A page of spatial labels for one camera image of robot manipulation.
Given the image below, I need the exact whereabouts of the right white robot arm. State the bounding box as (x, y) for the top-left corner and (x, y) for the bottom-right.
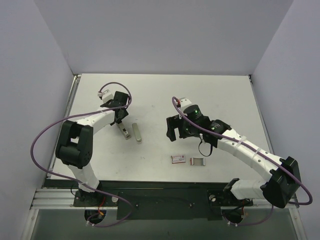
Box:
(166, 104), (301, 209)

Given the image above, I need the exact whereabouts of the olive green stapler cover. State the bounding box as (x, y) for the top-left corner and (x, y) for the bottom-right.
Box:
(132, 123), (142, 143)

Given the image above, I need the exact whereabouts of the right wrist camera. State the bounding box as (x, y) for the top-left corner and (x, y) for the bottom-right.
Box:
(178, 97), (192, 112)

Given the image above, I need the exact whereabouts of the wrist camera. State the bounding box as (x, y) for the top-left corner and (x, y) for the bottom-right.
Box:
(178, 97), (192, 112)
(97, 89), (114, 103)

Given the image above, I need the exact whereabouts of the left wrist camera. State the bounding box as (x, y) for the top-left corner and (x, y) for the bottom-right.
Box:
(97, 89), (114, 103)

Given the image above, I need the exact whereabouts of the aluminium frame rail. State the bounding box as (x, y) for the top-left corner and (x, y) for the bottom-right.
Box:
(30, 188), (75, 210)

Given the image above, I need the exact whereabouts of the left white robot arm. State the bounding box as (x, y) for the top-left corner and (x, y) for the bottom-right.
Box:
(55, 90), (131, 206)

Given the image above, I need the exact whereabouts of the red white staple box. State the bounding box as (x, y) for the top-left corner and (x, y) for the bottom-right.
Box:
(171, 155), (186, 164)

